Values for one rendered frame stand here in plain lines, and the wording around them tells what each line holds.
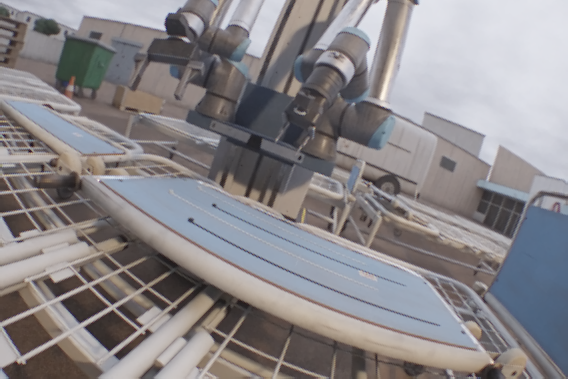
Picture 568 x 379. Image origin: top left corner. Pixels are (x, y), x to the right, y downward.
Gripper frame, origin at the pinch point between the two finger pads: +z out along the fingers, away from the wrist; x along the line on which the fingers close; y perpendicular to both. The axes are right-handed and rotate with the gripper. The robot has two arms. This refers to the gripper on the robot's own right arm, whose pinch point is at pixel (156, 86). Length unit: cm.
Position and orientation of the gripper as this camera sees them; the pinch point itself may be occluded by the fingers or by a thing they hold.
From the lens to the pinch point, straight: 67.4
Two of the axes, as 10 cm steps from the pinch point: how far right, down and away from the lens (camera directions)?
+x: -9.7, -2.4, -0.6
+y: -1.3, 2.6, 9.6
